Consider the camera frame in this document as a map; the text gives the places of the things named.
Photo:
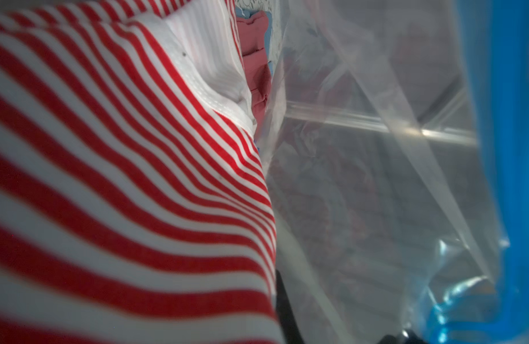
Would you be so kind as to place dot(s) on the maroon folded garment in bag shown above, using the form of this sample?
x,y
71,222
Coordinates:
x,y
255,33

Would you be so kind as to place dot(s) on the clear vacuum bag blue zipper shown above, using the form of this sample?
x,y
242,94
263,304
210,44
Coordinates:
x,y
396,152

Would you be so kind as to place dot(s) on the red white striped tank top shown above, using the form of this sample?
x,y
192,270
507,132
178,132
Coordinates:
x,y
133,204

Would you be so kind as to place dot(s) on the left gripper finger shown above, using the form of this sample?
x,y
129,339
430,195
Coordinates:
x,y
285,314

